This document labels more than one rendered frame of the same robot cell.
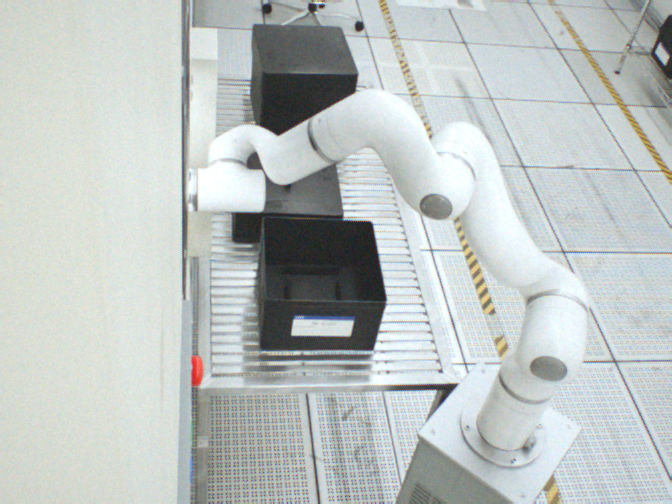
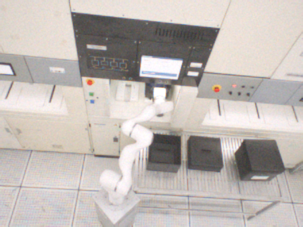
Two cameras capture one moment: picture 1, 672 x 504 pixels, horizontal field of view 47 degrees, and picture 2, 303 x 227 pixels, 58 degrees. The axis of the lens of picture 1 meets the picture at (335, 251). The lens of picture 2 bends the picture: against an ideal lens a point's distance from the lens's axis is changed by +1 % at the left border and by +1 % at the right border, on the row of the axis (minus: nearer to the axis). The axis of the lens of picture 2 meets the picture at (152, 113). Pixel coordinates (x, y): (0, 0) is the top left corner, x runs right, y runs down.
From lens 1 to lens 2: 1.83 m
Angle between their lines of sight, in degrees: 59
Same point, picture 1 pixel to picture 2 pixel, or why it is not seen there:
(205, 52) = (185, 88)
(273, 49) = (260, 144)
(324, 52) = (263, 160)
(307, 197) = (197, 155)
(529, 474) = (101, 201)
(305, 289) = (168, 155)
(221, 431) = not seen: hidden behind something
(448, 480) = not seen: hidden behind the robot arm
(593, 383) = not seen: outside the picture
